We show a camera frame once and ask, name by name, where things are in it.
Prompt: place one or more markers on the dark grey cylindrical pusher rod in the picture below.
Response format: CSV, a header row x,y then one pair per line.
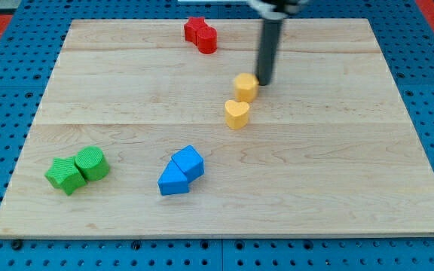
x,y
267,50

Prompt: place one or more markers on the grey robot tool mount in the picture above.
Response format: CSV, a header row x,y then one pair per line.
x,y
277,9

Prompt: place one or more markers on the yellow heart block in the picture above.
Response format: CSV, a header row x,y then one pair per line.
x,y
236,114

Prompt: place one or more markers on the yellow hexagon block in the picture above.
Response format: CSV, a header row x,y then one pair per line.
x,y
245,87

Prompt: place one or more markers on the red cylinder block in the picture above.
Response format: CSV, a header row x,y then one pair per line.
x,y
207,40

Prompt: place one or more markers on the red star block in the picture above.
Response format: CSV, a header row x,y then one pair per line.
x,y
191,27

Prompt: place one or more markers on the blue cube block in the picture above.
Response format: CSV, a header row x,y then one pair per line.
x,y
190,162

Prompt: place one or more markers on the light wooden board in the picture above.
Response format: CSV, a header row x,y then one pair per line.
x,y
329,151

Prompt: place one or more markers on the blue triangle block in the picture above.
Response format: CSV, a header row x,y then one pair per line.
x,y
172,180

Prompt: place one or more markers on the green cylinder block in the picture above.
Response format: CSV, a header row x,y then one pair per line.
x,y
92,163

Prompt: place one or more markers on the green star block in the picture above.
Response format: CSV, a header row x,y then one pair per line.
x,y
63,174

